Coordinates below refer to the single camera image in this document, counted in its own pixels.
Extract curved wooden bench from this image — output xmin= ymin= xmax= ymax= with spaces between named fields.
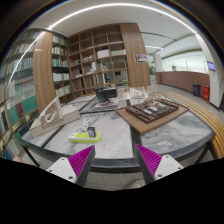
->
xmin=162 ymin=91 xmax=224 ymax=158

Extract wooden cubby bookshelf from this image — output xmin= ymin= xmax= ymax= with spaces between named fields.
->
xmin=68 ymin=23 xmax=151 ymax=98

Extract white charger cable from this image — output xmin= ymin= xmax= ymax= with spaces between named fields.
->
xmin=79 ymin=115 xmax=93 ymax=133

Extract white architectural model on base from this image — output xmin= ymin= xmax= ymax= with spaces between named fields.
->
xmin=30 ymin=97 xmax=80 ymax=138

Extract reception counter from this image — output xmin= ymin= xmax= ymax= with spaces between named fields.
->
xmin=156 ymin=71 xmax=210 ymax=92

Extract small white building models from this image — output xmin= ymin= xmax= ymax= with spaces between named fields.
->
xmin=117 ymin=86 xmax=157 ymax=99

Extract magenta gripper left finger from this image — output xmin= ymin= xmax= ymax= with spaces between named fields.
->
xmin=47 ymin=145 xmax=95 ymax=187

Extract wall monitor screen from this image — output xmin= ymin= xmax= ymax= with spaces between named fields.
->
xmin=207 ymin=61 xmax=216 ymax=71

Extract light wooden base board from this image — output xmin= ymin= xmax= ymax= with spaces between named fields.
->
xmin=116 ymin=99 xmax=188 ymax=135

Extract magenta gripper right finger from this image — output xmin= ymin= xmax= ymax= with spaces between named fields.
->
xmin=135 ymin=144 xmax=183 ymax=184

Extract yellow-green power strip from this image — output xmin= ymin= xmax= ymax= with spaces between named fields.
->
xmin=69 ymin=132 xmax=101 ymax=143

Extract dark bin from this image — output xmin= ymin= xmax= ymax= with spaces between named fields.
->
xmin=192 ymin=83 xmax=201 ymax=97

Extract red bin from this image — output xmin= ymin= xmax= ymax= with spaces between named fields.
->
xmin=203 ymin=85 xmax=210 ymax=102

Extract dark brown building model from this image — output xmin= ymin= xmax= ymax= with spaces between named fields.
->
xmin=126 ymin=99 xmax=179 ymax=124

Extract left bookshelf with books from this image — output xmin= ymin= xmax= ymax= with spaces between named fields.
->
xmin=0 ymin=28 xmax=71 ymax=159

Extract framed poster on wall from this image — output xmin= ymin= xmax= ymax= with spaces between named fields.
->
xmin=134 ymin=54 xmax=148 ymax=63

